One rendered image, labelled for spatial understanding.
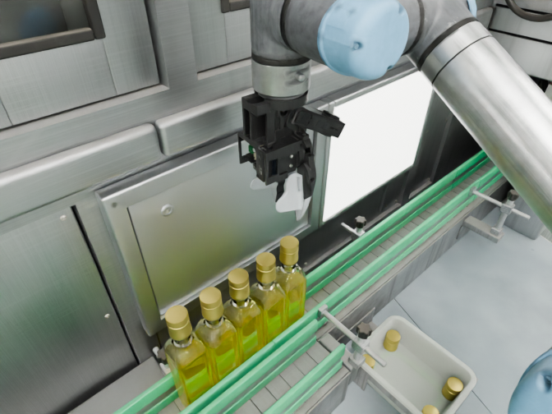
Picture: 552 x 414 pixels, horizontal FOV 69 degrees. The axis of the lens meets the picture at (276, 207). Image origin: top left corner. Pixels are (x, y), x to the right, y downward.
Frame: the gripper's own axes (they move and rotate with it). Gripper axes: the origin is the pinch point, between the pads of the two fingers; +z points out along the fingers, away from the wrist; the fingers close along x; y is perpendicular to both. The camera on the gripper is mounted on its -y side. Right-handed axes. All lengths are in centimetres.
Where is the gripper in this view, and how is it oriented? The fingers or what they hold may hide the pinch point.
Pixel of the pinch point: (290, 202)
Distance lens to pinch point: 66.0
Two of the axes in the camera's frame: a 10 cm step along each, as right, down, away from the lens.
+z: 0.0, 7.7, 6.3
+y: -8.1, 3.7, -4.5
